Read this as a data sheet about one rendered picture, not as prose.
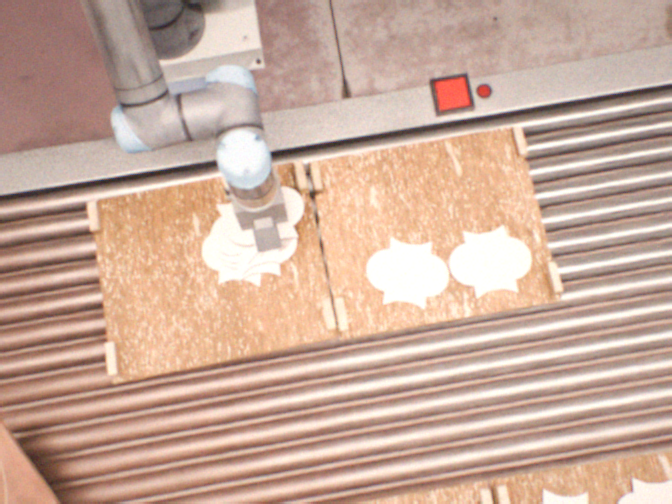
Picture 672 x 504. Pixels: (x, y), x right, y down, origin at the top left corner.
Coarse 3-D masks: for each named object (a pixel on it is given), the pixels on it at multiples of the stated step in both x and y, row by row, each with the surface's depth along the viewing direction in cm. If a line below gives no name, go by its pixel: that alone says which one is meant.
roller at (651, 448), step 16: (624, 448) 138; (640, 448) 138; (656, 448) 137; (528, 464) 138; (544, 464) 137; (560, 464) 137; (576, 464) 136; (432, 480) 138; (448, 480) 137; (464, 480) 136; (480, 480) 136; (352, 496) 137; (368, 496) 136; (384, 496) 136
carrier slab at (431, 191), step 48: (432, 144) 150; (480, 144) 150; (336, 192) 148; (384, 192) 148; (432, 192) 148; (480, 192) 148; (528, 192) 148; (336, 240) 146; (384, 240) 146; (432, 240) 145; (528, 240) 145; (336, 288) 143; (528, 288) 143
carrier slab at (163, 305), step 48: (144, 192) 149; (192, 192) 149; (96, 240) 147; (144, 240) 146; (192, 240) 146; (144, 288) 144; (192, 288) 144; (240, 288) 144; (288, 288) 144; (144, 336) 142; (192, 336) 142; (240, 336) 141; (288, 336) 141; (336, 336) 141
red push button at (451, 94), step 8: (448, 80) 155; (456, 80) 155; (464, 80) 154; (440, 88) 154; (448, 88) 154; (456, 88) 154; (464, 88) 154; (440, 96) 154; (448, 96) 154; (456, 96) 154; (464, 96) 154; (440, 104) 153; (448, 104) 153; (456, 104) 153; (464, 104) 153
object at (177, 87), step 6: (198, 78) 162; (204, 78) 162; (168, 84) 162; (174, 84) 162; (180, 84) 162; (186, 84) 162; (192, 84) 162; (198, 84) 162; (204, 84) 162; (174, 90) 162; (180, 90) 162; (186, 90) 161; (192, 90) 161
